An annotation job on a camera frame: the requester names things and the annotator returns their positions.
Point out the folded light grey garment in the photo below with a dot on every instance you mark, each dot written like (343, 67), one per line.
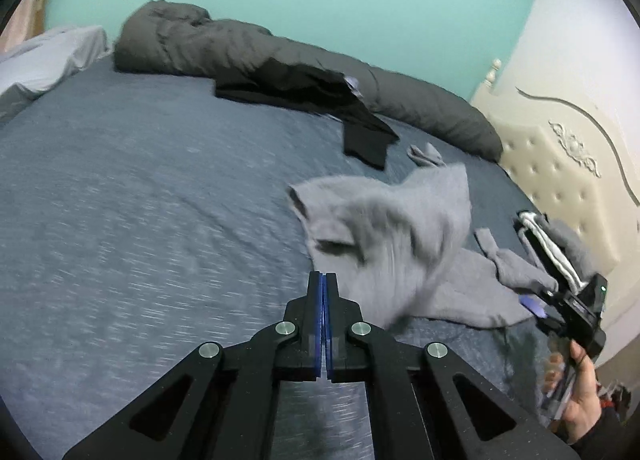
(572, 240)

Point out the folded black garment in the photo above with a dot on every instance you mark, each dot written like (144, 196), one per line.
(532, 245)

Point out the dark grey duvet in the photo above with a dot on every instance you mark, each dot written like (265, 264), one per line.
(200, 40)

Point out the pink curtain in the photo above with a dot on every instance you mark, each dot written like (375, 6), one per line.
(20, 25)

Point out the folded white garment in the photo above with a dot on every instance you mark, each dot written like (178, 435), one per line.
(560, 255)

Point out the person's right forearm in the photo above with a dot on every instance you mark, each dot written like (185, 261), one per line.
(600, 440)

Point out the cream tufted headboard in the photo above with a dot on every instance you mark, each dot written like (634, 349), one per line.
(560, 175)

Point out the person's right hand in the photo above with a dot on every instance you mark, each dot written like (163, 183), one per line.
(585, 400)

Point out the grey sweatshirt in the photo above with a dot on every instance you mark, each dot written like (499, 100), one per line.
(400, 240)

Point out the dark floor clutter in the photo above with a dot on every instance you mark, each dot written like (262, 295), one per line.
(617, 397)

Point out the pale grey bedding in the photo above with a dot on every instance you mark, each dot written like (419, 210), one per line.
(45, 60)

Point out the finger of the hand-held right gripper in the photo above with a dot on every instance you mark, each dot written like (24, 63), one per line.
(534, 306)

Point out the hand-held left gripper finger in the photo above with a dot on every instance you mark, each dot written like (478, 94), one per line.
(319, 325)
(329, 330)

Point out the bed with blue sheet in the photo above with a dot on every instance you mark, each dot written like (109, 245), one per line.
(125, 215)

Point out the grey sock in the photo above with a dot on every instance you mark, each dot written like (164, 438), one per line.
(425, 154)

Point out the small lavender cloth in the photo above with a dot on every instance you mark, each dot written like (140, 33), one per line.
(354, 85)

